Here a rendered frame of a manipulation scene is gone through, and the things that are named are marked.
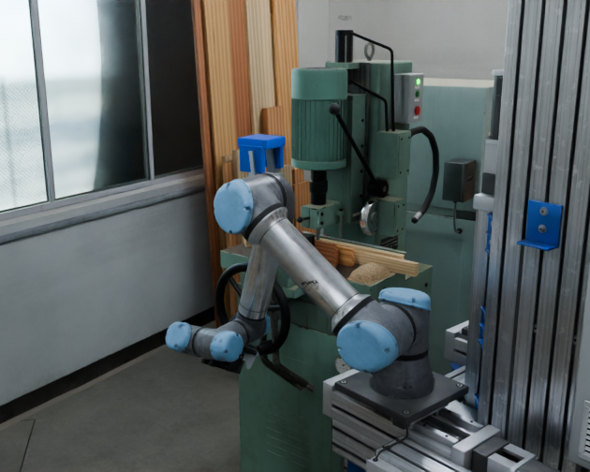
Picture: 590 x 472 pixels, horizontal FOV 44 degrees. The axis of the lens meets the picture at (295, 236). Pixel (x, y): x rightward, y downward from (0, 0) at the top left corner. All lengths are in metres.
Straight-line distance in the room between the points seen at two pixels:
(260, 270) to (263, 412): 0.86
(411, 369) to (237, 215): 0.52
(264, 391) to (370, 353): 1.06
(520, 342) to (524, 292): 0.11
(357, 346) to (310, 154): 0.90
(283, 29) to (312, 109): 2.07
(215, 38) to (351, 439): 2.45
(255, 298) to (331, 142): 0.64
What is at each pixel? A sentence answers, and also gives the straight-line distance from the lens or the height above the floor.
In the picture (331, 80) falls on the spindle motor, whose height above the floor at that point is 1.47.
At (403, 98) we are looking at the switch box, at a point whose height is 1.40.
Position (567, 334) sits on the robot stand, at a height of 1.01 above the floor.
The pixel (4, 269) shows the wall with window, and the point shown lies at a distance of 3.20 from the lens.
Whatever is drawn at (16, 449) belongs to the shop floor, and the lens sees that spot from 3.24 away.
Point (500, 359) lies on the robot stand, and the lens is 1.71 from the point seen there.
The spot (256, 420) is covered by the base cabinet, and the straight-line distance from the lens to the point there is 2.61.
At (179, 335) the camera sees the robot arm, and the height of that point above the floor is 0.88.
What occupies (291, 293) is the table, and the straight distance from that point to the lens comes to 2.18.
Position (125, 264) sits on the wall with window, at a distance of 3.64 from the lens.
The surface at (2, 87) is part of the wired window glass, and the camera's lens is 3.21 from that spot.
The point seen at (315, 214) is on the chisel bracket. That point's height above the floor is 1.05.
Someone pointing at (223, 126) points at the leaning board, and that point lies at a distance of 3.82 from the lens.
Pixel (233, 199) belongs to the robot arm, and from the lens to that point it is 1.60.
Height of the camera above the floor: 1.61
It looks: 16 degrees down
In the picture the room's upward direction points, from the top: straight up
